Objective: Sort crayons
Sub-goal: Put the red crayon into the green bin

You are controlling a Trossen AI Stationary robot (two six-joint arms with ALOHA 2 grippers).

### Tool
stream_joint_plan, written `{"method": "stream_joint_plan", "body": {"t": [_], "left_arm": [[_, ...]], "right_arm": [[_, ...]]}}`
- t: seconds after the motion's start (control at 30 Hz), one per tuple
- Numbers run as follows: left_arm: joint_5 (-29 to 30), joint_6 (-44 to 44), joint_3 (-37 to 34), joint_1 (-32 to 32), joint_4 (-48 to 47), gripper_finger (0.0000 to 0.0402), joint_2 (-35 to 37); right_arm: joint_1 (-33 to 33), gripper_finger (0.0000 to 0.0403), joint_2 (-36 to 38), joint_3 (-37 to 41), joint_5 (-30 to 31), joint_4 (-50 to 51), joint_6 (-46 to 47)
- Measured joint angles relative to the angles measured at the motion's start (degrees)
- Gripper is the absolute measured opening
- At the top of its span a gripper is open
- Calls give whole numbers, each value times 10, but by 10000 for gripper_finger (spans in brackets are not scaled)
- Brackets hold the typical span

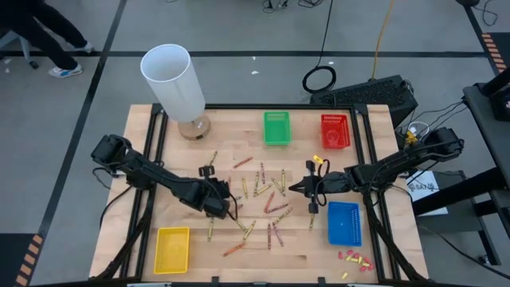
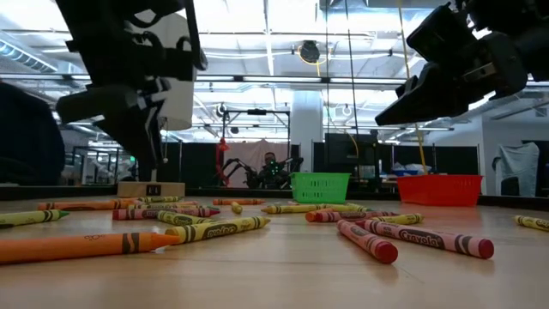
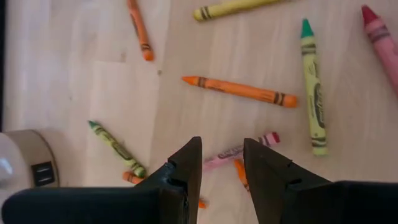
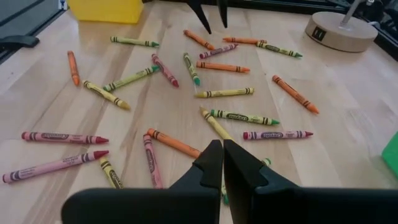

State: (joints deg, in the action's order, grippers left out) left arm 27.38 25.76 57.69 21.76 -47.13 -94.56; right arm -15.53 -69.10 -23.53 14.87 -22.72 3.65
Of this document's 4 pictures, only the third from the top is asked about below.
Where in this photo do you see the white lamp with wooden base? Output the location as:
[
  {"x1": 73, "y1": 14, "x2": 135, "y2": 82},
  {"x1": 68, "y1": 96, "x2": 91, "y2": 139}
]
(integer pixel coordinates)
[{"x1": 0, "y1": 129, "x2": 60, "y2": 200}]

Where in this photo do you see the yellow crayon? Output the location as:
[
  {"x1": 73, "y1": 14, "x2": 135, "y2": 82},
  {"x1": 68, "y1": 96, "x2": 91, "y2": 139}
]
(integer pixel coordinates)
[{"x1": 192, "y1": 0, "x2": 282, "y2": 22}]

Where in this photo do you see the orange crayon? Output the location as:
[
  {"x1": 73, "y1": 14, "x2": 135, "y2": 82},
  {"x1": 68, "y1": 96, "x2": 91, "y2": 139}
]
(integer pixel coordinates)
[
  {"x1": 126, "y1": 0, "x2": 155, "y2": 62},
  {"x1": 181, "y1": 75, "x2": 299, "y2": 110},
  {"x1": 232, "y1": 157, "x2": 251, "y2": 192},
  {"x1": 122, "y1": 170, "x2": 208, "y2": 210}
]

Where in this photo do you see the red crayon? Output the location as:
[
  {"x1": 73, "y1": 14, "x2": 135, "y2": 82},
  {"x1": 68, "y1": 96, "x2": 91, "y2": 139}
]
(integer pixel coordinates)
[
  {"x1": 201, "y1": 131, "x2": 281, "y2": 172},
  {"x1": 360, "y1": 4, "x2": 398, "y2": 98}
]

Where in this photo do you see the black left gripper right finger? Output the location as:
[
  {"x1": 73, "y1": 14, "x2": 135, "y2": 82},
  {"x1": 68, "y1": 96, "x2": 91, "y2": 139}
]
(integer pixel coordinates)
[{"x1": 243, "y1": 138, "x2": 330, "y2": 224}]

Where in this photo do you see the green crayon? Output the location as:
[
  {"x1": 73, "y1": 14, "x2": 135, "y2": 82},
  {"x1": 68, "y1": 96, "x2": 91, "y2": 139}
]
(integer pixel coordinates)
[
  {"x1": 88, "y1": 119, "x2": 147, "y2": 179},
  {"x1": 300, "y1": 17, "x2": 330, "y2": 157}
]

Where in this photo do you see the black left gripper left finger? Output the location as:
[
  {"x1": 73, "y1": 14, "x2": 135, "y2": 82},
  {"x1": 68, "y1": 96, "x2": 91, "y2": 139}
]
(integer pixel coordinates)
[{"x1": 135, "y1": 136, "x2": 203, "y2": 224}]

